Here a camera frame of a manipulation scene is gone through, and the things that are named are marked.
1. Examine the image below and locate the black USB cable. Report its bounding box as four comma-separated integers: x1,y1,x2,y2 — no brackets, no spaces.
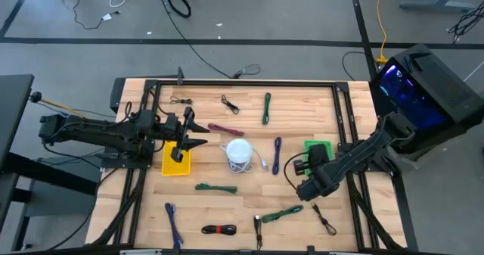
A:
253,215,264,251

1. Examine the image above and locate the black side table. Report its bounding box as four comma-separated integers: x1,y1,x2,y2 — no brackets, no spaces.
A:
0,73,98,248

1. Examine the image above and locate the blue braided cable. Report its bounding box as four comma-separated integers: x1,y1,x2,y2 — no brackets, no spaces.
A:
272,135,283,176
164,202,185,248

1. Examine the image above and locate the maroon braided cable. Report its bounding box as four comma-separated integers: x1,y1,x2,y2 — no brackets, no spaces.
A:
207,123,246,138

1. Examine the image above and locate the green braided cable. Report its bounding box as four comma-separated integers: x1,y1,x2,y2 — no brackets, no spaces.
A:
262,92,272,126
259,204,305,225
194,182,239,195

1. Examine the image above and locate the white lamp cable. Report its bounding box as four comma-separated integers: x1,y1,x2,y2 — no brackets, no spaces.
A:
219,143,270,175

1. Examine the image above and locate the black aluminium table frame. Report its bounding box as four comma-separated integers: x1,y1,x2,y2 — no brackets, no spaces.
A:
90,79,409,254

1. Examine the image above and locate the long black floor cable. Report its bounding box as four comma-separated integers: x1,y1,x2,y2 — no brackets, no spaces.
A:
154,0,262,80

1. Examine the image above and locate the black computer tower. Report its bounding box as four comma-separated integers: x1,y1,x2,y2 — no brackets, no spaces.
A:
368,43,484,154

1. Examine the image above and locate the yellow plastic basket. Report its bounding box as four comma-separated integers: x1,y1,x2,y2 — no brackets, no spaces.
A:
161,140,192,177

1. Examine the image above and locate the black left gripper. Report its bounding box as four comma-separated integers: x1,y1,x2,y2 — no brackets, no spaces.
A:
163,107,211,163

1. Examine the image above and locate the yellow floor cable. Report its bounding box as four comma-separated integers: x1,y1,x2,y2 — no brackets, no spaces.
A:
376,0,390,65

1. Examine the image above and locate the black cable tangle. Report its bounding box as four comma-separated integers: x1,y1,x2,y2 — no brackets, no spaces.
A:
448,1,484,44

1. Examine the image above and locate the yellow stick with black knob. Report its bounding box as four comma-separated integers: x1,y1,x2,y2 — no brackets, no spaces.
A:
29,91,88,120

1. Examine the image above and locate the black cable with red tie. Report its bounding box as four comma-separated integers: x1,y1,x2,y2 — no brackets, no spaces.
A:
200,224,237,236

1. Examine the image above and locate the black coiled cable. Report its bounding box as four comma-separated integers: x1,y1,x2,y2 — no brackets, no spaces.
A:
166,0,192,20

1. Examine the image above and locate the green plastic basket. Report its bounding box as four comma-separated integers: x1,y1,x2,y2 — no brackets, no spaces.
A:
302,139,337,177

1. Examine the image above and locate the thin black floor cable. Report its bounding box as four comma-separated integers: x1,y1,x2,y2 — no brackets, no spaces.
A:
71,0,122,31

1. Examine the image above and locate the black floor cable loop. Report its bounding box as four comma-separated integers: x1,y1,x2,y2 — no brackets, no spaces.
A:
341,50,374,81

